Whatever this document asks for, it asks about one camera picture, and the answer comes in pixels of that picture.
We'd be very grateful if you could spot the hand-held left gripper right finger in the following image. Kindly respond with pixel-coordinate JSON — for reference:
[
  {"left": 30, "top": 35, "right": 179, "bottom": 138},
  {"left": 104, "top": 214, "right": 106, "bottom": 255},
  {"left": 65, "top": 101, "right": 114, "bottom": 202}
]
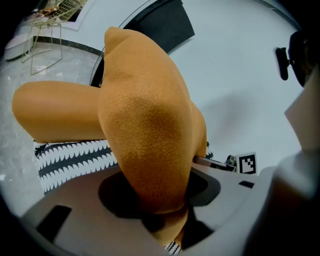
[{"left": 181, "top": 164, "right": 273, "bottom": 251}]

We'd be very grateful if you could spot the black white patterned sofa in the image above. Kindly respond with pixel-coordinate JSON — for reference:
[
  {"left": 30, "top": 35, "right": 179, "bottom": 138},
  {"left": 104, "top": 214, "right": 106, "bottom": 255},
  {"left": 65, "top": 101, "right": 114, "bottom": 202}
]
[{"left": 11, "top": 81, "right": 213, "bottom": 256}]

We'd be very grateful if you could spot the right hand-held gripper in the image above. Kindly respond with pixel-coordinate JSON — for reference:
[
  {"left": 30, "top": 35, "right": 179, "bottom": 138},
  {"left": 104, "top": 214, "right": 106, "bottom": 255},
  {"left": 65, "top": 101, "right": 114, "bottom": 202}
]
[{"left": 192, "top": 151, "right": 258, "bottom": 176}]

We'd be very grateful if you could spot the orange cushion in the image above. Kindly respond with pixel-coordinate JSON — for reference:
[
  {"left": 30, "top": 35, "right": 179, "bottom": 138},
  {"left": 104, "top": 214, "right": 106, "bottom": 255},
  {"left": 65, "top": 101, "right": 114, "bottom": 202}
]
[{"left": 97, "top": 26, "right": 208, "bottom": 248}]

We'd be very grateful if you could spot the round white armchair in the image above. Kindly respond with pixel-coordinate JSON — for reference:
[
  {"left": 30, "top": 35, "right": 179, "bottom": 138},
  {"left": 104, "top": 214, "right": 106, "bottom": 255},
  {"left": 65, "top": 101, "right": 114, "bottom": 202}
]
[{"left": 4, "top": 14, "right": 34, "bottom": 61}]

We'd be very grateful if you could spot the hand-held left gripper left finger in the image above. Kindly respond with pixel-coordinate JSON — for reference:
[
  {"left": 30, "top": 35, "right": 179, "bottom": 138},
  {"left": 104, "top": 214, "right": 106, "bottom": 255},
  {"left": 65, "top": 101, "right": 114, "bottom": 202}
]
[{"left": 21, "top": 164, "right": 162, "bottom": 256}]

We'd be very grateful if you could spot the person's white shirt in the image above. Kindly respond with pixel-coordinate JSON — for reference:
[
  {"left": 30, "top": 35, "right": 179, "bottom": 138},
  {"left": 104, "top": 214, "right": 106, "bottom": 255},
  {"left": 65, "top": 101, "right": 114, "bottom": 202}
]
[{"left": 272, "top": 67, "right": 320, "bottom": 256}]

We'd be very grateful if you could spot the yellow wire chair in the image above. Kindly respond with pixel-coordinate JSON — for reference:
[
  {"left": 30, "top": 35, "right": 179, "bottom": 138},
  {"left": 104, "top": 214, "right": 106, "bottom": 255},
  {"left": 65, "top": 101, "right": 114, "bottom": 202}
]
[{"left": 21, "top": 0, "right": 88, "bottom": 76}]

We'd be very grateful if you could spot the black cabinet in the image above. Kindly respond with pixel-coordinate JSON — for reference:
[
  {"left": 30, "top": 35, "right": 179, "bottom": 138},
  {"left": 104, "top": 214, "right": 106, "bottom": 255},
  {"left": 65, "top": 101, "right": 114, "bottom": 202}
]
[{"left": 89, "top": 0, "right": 196, "bottom": 88}]

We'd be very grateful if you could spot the head-worn black camera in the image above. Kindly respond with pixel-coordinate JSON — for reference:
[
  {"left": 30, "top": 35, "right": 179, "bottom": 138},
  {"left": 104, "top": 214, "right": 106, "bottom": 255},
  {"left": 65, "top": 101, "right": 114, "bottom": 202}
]
[{"left": 274, "top": 46, "right": 292, "bottom": 81}]

